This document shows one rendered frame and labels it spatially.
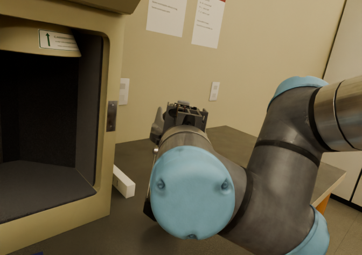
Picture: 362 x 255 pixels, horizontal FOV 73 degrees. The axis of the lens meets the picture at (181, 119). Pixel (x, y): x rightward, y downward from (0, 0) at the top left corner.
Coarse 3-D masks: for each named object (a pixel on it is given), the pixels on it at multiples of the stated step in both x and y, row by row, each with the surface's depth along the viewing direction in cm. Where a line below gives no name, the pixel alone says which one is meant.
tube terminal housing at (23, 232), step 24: (0, 0) 35; (24, 0) 37; (48, 0) 39; (72, 24) 42; (96, 24) 45; (120, 24) 48; (120, 48) 50; (120, 72) 52; (96, 168) 58; (48, 216) 50; (72, 216) 54; (96, 216) 58; (0, 240) 45; (24, 240) 48
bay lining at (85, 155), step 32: (0, 64) 57; (32, 64) 59; (64, 64) 58; (96, 64) 52; (0, 96) 58; (32, 96) 61; (64, 96) 61; (96, 96) 53; (0, 128) 60; (32, 128) 63; (64, 128) 63; (96, 128) 55; (0, 160) 62; (32, 160) 65; (64, 160) 65
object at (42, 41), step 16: (0, 16) 41; (0, 32) 40; (16, 32) 40; (32, 32) 41; (48, 32) 43; (64, 32) 46; (0, 48) 40; (16, 48) 40; (32, 48) 41; (48, 48) 42; (64, 48) 45
